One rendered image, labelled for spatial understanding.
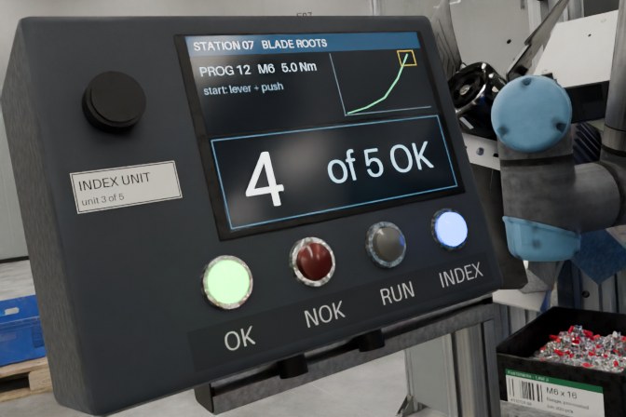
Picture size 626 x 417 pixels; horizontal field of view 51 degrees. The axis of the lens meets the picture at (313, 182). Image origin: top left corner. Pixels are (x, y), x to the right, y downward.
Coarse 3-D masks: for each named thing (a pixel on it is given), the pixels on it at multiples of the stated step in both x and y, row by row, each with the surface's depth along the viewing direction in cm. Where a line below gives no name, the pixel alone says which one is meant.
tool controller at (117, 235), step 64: (64, 64) 31; (128, 64) 32; (192, 64) 34; (256, 64) 36; (320, 64) 38; (384, 64) 41; (64, 128) 30; (128, 128) 31; (192, 128) 33; (256, 128) 35; (320, 128) 37; (384, 128) 39; (448, 128) 42; (64, 192) 29; (128, 192) 31; (192, 192) 32; (320, 192) 36; (384, 192) 38; (448, 192) 41; (64, 256) 29; (128, 256) 30; (192, 256) 32; (256, 256) 33; (448, 256) 40; (64, 320) 30; (128, 320) 30; (192, 320) 31; (256, 320) 32; (320, 320) 34; (384, 320) 36; (64, 384) 33; (128, 384) 29; (192, 384) 30
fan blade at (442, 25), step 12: (444, 0) 137; (444, 12) 135; (432, 24) 141; (444, 24) 133; (444, 36) 132; (444, 48) 131; (456, 48) 126; (444, 60) 131; (456, 60) 125; (444, 72) 132; (456, 72) 126
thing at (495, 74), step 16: (480, 64) 113; (448, 80) 117; (464, 80) 114; (480, 80) 111; (496, 80) 109; (464, 96) 113; (480, 96) 108; (464, 112) 109; (480, 112) 109; (464, 128) 112; (480, 128) 111
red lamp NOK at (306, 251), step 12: (300, 240) 35; (312, 240) 35; (300, 252) 34; (312, 252) 34; (324, 252) 34; (300, 264) 34; (312, 264) 34; (324, 264) 34; (300, 276) 34; (312, 276) 34; (324, 276) 34
